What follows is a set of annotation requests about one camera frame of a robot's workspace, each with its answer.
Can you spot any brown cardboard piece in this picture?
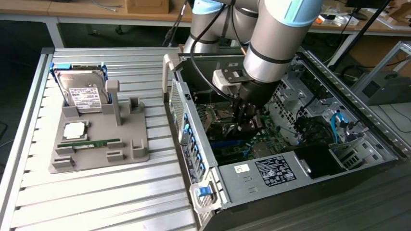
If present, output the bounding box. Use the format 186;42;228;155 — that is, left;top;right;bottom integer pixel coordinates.
386;0;411;24

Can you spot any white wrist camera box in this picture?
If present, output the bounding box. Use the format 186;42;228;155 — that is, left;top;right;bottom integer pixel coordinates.
210;69;248;97

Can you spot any green RAM stick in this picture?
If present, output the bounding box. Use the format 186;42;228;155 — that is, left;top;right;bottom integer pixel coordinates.
65;139;121;149

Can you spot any black tripod pole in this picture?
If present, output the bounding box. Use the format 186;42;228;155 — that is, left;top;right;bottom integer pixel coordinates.
326;0;393;68

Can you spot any silver slotted disk bay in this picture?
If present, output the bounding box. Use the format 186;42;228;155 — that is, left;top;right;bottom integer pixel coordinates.
329;139;397;172

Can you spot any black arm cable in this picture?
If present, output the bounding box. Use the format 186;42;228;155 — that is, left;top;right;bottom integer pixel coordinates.
188;0;238;102

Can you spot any open black PC case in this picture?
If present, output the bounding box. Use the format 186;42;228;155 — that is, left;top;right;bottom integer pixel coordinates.
161;45;405;231

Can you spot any black wire bundle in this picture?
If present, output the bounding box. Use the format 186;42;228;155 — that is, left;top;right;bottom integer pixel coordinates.
293;115;333;146

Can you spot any light blue wire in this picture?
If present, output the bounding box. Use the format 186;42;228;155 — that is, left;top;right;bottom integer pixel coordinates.
330;111;349;145

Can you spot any brown cardboard box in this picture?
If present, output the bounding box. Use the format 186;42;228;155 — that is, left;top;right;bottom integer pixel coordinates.
124;0;170;14

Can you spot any CPU socket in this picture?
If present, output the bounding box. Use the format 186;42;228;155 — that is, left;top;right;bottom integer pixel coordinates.
213;105;233;118

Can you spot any blue expansion slot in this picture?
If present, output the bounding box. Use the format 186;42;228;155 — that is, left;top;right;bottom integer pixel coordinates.
210;141;244;149

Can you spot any grey plastic parts rack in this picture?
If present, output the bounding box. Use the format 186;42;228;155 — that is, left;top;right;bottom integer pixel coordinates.
47;80;150;174

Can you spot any orange and black box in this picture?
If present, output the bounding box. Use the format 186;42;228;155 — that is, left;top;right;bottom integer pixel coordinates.
316;14;336;25

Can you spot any black plastic shroud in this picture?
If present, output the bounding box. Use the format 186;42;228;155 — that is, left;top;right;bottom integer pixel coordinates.
292;144;349;179

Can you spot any silver disk bay cage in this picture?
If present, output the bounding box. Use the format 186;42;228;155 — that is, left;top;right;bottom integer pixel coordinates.
269;79;321;126

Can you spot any silver CPU chip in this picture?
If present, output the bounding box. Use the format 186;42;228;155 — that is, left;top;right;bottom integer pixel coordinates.
61;121;89;141

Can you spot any silver chipset heatsink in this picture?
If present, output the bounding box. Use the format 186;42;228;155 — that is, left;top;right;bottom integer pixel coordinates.
252;141;276;157

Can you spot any aluminium profile frame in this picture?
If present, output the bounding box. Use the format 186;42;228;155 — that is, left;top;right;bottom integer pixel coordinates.
373;40;411;73

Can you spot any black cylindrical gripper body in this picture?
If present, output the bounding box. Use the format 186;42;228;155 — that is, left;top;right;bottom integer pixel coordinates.
238;80;280;108

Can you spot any green motherboard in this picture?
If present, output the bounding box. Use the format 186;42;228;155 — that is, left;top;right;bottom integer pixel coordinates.
194;92;289;164

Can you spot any hard disk in blue carrier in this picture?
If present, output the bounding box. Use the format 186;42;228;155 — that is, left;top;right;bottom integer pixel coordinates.
49;62;111;114

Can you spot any black monitor stand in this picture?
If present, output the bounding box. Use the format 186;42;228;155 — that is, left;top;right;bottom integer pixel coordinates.
344;0;390;20

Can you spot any grey computer tower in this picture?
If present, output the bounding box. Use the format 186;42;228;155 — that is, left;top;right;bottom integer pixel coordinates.
350;69;411;106

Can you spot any silver power supply unit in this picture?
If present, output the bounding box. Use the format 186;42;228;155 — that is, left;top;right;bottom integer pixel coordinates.
217;151;312;205

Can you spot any wooden desk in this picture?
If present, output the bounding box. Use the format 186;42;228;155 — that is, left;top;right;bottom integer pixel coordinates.
0;0;411;49

